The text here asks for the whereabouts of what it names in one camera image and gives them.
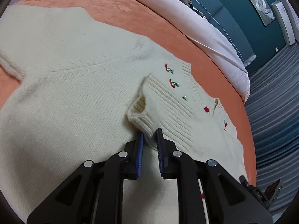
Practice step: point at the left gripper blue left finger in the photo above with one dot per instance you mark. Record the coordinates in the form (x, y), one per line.
(139, 153)

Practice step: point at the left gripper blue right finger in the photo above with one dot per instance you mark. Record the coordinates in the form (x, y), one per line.
(161, 150)

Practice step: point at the silver framed wall picture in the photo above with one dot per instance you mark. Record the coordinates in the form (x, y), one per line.
(264, 11)

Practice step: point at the pale pink duvet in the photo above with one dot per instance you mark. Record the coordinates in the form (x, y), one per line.
(208, 38)

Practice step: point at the cream knitted cardigan sweater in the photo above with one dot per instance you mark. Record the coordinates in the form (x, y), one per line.
(173, 103)

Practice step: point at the white wall air conditioner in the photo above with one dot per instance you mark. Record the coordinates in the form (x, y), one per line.
(284, 22)

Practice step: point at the teal upholstered headboard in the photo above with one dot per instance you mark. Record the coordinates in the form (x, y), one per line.
(241, 24)

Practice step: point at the orange velvet bed cover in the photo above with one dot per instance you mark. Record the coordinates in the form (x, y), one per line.
(163, 32)

